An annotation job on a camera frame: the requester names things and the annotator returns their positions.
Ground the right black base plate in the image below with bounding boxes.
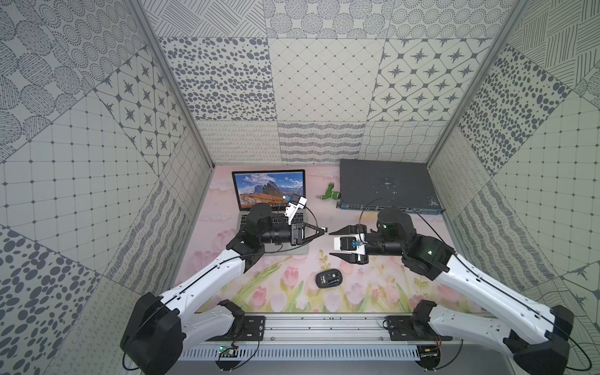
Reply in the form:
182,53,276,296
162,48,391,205
383,315,453,342

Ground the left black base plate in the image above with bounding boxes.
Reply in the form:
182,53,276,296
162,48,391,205
220,316,267,342

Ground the black wireless mouse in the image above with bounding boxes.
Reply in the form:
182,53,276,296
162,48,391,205
315,269,343,289

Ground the silver open laptop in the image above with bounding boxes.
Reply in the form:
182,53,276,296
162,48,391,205
227,170,309,256

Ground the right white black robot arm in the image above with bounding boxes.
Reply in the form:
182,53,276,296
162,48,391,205
332,208,574,374

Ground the aluminium mounting rail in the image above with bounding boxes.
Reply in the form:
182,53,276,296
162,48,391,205
167,306,511,350

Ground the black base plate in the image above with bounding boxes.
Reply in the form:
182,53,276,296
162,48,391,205
220,316,267,342
383,315,453,342

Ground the pink floral table mat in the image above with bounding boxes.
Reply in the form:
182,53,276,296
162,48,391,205
176,166,481,313

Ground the dark grey network switch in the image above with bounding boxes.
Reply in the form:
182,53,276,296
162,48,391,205
337,159,445,215

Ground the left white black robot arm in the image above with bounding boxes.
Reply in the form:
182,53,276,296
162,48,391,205
120,202,328,374

